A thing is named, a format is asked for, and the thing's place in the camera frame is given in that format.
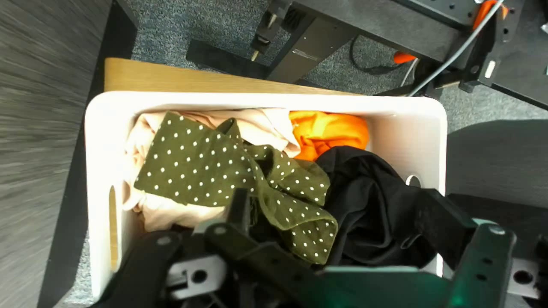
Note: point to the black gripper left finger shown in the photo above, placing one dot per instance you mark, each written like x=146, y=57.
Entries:
x=143, y=268

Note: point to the black table clamp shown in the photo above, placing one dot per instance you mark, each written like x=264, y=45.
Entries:
x=266, y=28

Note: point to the large black garment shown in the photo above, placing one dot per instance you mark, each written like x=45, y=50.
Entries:
x=370, y=199

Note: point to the grey metal table leg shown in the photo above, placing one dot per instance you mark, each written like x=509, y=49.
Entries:
x=310, y=49

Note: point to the white plastic basket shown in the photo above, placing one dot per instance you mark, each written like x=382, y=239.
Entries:
x=399, y=131

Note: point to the pale pink garment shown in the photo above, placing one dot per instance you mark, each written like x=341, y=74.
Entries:
x=268, y=129

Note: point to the green polka dot clothing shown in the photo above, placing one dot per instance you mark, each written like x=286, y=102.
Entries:
x=194, y=165

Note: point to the orange garment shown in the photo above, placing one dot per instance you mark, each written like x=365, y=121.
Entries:
x=331, y=134

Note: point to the black perforated table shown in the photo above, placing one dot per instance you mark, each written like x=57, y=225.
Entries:
x=399, y=23

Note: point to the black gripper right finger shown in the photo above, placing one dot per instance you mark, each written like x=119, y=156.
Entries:
x=485, y=268

